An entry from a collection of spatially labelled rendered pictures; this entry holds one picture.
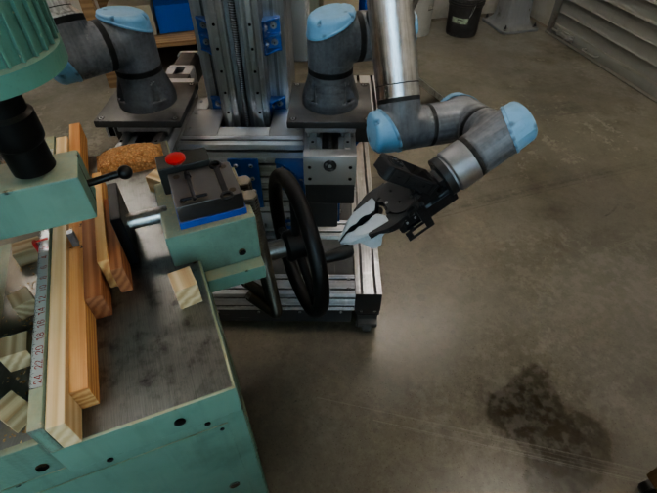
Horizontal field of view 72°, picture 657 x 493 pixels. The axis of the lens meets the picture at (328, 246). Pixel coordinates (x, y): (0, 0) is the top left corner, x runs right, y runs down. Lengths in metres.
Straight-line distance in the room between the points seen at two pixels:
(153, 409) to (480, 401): 1.23
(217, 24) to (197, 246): 0.72
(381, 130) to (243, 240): 0.29
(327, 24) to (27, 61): 0.73
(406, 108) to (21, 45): 0.53
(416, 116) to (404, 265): 1.20
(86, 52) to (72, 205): 0.61
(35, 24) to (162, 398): 0.42
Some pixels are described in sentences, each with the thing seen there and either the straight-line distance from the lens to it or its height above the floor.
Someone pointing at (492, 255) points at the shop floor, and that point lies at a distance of 2.08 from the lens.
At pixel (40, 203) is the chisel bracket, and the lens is 0.69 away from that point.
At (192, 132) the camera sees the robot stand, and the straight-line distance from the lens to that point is 1.39.
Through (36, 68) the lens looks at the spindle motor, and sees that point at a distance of 0.57.
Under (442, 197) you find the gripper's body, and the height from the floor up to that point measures 0.93.
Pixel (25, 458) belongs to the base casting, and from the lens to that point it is 0.79.
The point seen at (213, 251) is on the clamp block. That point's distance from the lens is 0.73.
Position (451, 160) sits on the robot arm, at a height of 1.00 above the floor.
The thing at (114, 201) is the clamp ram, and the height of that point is 1.00.
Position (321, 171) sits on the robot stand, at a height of 0.73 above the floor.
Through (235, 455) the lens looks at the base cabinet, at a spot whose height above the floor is 0.54.
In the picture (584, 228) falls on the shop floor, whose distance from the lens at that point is 2.38.
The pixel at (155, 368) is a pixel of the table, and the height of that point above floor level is 0.90.
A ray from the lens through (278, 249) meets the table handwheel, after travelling 0.83.
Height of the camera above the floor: 1.42
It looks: 45 degrees down
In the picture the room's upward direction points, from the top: straight up
